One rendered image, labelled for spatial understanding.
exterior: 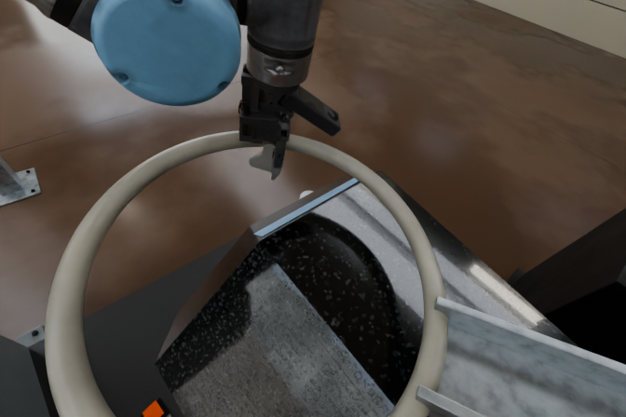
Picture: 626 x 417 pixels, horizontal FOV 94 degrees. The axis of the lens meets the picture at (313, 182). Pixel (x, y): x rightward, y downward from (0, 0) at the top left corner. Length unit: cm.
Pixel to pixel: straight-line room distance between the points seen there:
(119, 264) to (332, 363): 121
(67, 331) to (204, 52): 30
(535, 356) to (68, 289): 53
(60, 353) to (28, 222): 151
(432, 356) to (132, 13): 43
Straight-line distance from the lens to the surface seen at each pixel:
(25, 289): 168
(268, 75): 42
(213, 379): 65
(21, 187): 202
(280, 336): 54
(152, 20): 22
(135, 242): 161
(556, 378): 50
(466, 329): 47
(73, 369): 39
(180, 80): 24
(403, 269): 58
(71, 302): 41
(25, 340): 156
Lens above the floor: 130
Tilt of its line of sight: 47 degrees down
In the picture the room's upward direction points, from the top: 12 degrees clockwise
